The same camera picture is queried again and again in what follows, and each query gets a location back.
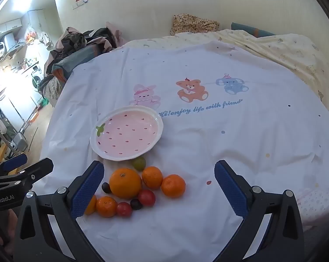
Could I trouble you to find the leopard print pillow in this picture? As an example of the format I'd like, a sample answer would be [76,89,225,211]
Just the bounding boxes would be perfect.
[170,14,220,36]

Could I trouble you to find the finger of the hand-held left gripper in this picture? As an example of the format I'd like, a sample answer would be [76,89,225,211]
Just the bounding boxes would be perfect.
[0,158,54,194]
[0,153,28,176]

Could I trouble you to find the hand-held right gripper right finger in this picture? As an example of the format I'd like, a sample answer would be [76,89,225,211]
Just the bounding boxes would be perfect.
[214,160,305,262]

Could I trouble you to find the white animal-print bed sheet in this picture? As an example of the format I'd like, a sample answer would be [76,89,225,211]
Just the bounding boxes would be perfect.
[40,40,329,262]

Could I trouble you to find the white wall cabinets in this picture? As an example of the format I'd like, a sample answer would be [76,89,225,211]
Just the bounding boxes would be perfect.
[0,9,56,41]

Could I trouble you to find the pile of clothes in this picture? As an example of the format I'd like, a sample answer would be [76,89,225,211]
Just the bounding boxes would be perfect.
[39,22,128,107]

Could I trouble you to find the medium orange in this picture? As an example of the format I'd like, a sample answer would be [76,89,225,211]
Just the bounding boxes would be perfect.
[84,194,98,215]

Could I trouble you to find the yellow bear-print quilt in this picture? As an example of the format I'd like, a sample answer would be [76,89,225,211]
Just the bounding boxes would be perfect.
[126,29,329,107]

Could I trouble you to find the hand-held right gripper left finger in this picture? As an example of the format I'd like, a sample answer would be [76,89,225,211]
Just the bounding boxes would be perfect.
[13,160,106,262]

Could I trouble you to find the teal pillow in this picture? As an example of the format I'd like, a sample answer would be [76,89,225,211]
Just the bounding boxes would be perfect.
[231,22,275,37]

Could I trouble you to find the pink strawberry-pattern plate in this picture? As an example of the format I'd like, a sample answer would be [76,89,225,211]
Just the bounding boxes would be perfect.
[90,105,164,161]

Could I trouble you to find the green grape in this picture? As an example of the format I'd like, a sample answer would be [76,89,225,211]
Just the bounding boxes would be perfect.
[131,156,146,172]

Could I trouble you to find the red cherry tomato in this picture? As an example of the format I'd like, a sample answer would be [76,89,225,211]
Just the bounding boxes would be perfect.
[138,189,156,207]
[116,202,133,218]

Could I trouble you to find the grey folding stool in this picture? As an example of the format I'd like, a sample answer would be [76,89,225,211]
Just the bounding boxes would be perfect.
[13,132,28,152]

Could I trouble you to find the orange plastic bag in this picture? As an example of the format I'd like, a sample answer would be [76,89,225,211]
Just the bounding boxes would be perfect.
[25,24,38,41]

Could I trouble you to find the washing machine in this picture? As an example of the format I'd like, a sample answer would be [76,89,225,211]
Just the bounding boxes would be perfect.
[28,64,43,90]

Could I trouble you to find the small mandarin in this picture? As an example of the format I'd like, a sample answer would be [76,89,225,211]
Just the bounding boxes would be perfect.
[142,166,164,189]
[96,196,118,218]
[161,174,186,198]

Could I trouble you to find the large orange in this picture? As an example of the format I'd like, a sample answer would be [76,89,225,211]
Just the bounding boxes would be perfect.
[109,168,142,200]

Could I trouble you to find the pink floral cloth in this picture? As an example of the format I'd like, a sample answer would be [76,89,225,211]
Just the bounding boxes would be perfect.
[296,188,329,224]

